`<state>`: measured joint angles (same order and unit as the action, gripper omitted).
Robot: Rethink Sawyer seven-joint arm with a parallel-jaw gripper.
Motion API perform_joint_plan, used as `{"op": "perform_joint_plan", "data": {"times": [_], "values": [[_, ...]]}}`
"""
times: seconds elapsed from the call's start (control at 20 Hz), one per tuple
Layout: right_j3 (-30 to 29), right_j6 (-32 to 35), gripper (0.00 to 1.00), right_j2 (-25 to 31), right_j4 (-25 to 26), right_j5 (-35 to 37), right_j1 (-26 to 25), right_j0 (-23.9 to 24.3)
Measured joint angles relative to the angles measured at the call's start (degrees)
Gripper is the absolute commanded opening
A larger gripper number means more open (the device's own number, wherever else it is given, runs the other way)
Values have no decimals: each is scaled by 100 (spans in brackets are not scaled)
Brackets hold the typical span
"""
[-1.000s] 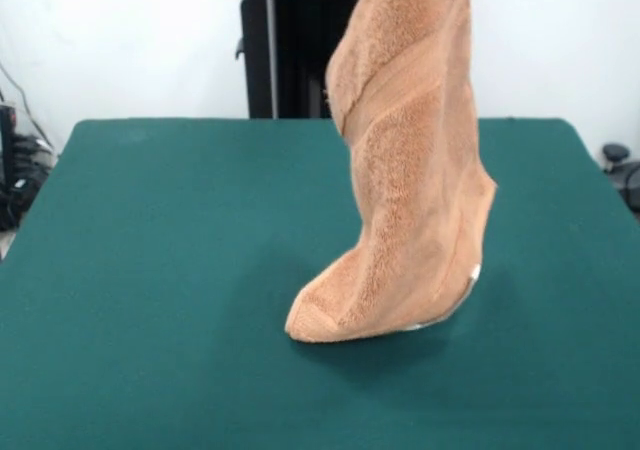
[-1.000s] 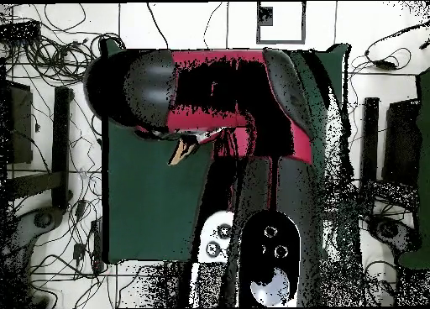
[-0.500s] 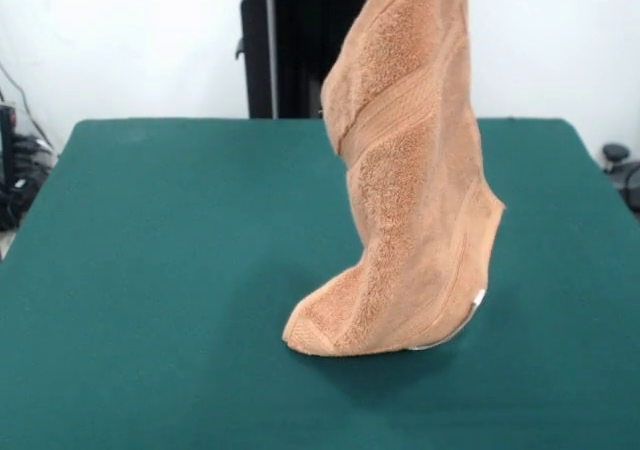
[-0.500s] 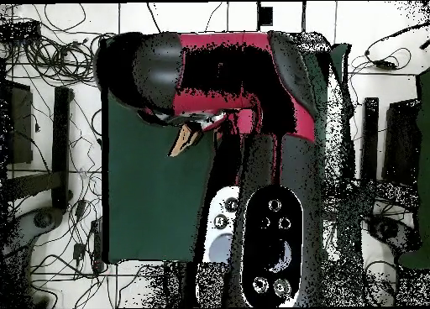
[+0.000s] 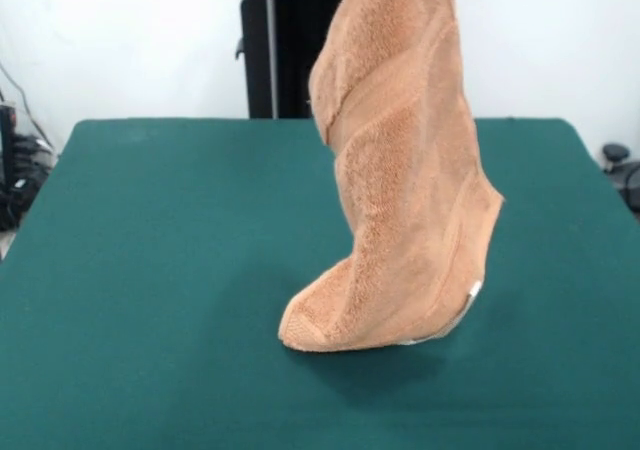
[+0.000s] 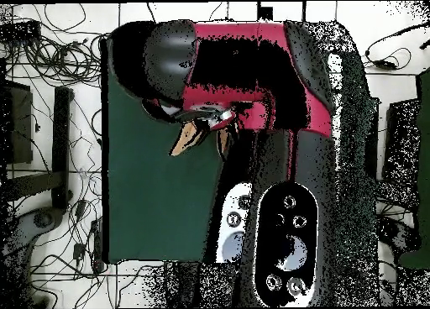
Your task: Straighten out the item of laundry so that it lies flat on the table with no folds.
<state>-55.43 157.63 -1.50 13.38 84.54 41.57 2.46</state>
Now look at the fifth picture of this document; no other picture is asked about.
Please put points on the tan terry cloth towel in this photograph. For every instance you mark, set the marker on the tan terry cloth towel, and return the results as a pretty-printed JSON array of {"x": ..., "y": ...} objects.
[{"x": 400, "y": 195}]

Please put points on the dark green table cloth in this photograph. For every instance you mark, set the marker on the dark green table cloth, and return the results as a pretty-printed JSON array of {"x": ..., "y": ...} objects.
[{"x": 150, "y": 270}]

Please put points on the grey wheeled floor base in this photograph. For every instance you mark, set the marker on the grey wheeled floor base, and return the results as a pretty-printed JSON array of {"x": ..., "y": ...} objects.
[{"x": 616, "y": 152}]

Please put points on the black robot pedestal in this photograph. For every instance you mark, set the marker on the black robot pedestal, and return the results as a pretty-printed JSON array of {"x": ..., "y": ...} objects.
[{"x": 290, "y": 70}]

